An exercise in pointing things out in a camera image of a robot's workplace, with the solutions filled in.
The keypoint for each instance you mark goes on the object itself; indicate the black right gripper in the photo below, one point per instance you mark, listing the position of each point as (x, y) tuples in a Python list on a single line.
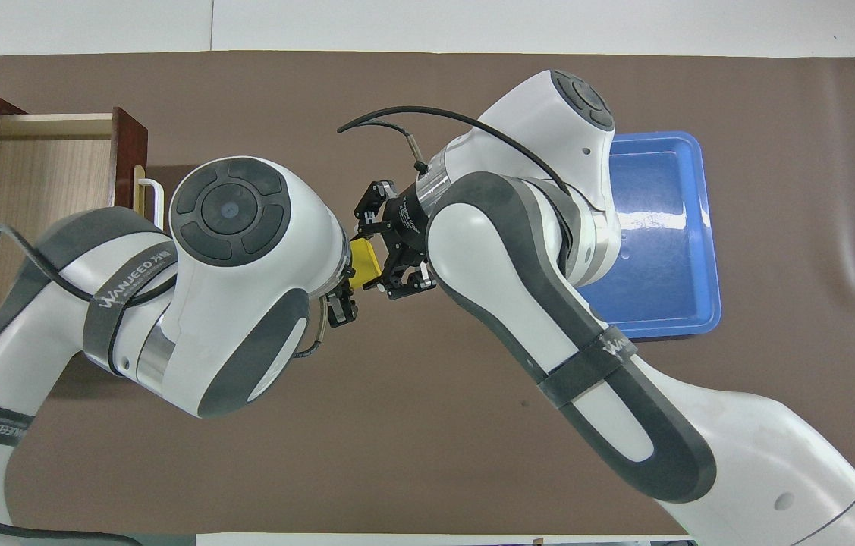
[(408, 227)]

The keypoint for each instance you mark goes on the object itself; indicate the yellow cube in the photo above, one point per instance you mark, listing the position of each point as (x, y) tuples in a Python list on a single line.
[(365, 262)]

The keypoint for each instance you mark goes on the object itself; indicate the dark wooden drawer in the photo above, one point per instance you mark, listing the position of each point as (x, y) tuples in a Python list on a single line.
[(48, 174)]

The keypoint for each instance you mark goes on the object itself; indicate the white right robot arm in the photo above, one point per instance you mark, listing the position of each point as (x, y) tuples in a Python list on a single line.
[(533, 250)]

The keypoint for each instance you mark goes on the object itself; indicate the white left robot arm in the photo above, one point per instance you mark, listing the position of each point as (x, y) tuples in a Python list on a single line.
[(245, 303)]

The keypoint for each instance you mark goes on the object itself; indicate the brown paper table mat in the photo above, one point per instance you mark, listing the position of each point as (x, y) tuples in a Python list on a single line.
[(412, 425)]

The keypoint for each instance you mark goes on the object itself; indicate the blue plastic tray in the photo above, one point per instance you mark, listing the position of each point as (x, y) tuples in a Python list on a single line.
[(670, 227)]

